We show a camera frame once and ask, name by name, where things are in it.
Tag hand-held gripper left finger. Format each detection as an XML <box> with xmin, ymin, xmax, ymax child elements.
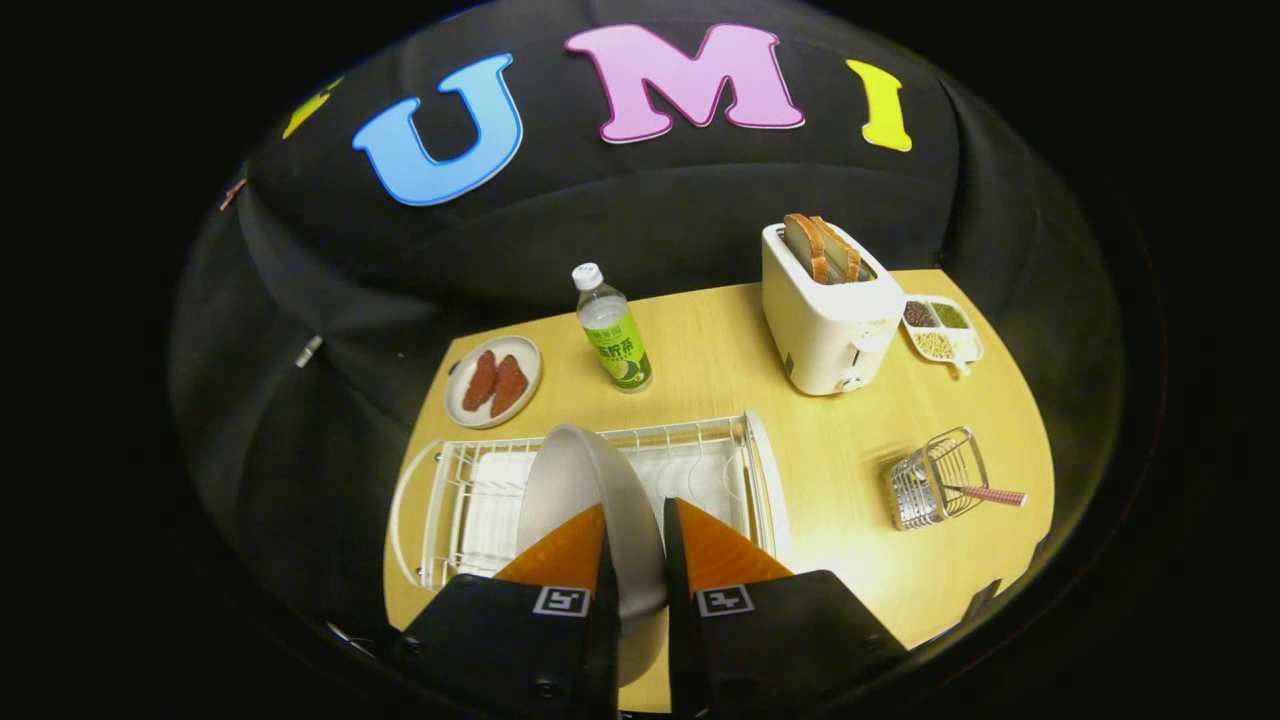
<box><xmin>385</xmin><ymin>502</ymin><xmax>623</xmax><ymax>717</ymax></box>

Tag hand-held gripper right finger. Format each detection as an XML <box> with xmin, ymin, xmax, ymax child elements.
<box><xmin>662</xmin><ymin>496</ymin><xmax>909</xmax><ymax>719</ymax></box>

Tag white plate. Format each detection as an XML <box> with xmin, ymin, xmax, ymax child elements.
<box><xmin>515</xmin><ymin>423</ymin><xmax>669</xmax><ymax>689</ymax></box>

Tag white wire dish rack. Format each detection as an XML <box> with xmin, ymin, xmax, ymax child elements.
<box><xmin>388</xmin><ymin>408</ymin><xmax>796</xmax><ymax>593</ymax></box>

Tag metal wire basket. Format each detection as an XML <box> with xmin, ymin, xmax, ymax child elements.
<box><xmin>884</xmin><ymin>427</ymin><xmax>991</xmax><ymax>531</ymax></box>

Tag spoon with red patterned handle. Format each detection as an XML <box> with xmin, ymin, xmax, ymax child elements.
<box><xmin>940</xmin><ymin>483</ymin><xmax>1028</xmax><ymax>507</ymax></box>

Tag small beige plate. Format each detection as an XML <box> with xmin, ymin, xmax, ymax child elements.
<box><xmin>444</xmin><ymin>335</ymin><xmax>543</xmax><ymax>430</ymax></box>

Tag white divided dish with beans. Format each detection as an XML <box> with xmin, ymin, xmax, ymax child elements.
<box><xmin>902</xmin><ymin>294</ymin><xmax>985</xmax><ymax>378</ymax></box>

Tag red sausage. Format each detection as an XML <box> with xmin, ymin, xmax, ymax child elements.
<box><xmin>489</xmin><ymin>355</ymin><xmax>530</xmax><ymax>419</ymax></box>
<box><xmin>462</xmin><ymin>350</ymin><xmax>498</xmax><ymax>412</ymax></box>

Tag green label drink bottle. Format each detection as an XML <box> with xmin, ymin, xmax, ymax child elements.
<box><xmin>571</xmin><ymin>262</ymin><xmax>653</xmax><ymax>393</ymax></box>

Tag white toaster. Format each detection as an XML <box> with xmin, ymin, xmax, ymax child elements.
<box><xmin>761</xmin><ymin>220</ymin><xmax>907</xmax><ymax>397</ymax></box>

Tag toasted bread slice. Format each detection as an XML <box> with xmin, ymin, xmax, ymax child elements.
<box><xmin>782</xmin><ymin>213</ymin><xmax>829</xmax><ymax>285</ymax></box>
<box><xmin>810</xmin><ymin>216</ymin><xmax>862</xmax><ymax>283</ymax></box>

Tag black backdrop cloth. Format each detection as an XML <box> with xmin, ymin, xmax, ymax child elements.
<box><xmin>170</xmin><ymin>0</ymin><xmax>1126</xmax><ymax>601</ymax></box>

